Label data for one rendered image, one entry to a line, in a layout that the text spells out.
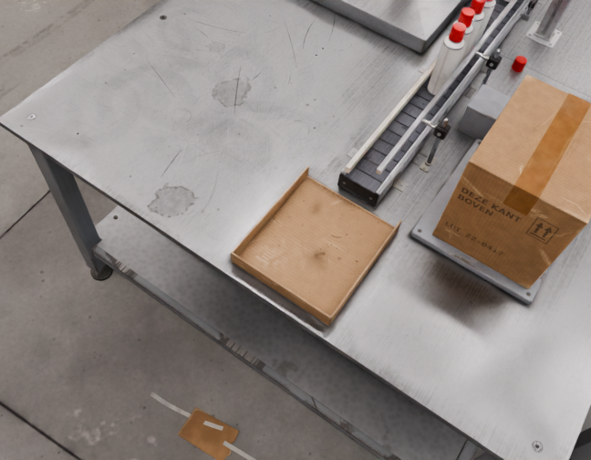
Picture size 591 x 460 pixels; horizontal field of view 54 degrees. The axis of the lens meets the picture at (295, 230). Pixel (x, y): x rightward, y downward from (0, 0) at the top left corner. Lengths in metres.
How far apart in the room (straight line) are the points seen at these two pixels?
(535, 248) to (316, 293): 0.46
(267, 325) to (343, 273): 0.65
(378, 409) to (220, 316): 0.57
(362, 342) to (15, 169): 1.82
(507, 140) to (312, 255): 0.47
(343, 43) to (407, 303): 0.83
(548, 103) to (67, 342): 1.68
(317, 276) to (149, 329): 1.00
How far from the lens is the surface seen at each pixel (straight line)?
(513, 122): 1.27
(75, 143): 1.56
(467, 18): 1.56
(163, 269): 2.01
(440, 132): 1.42
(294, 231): 1.34
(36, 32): 3.25
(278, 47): 1.75
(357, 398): 1.85
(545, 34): 2.00
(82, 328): 2.22
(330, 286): 1.28
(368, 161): 1.43
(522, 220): 1.23
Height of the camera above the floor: 1.97
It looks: 58 degrees down
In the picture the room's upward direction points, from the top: 7 degrees clockwise
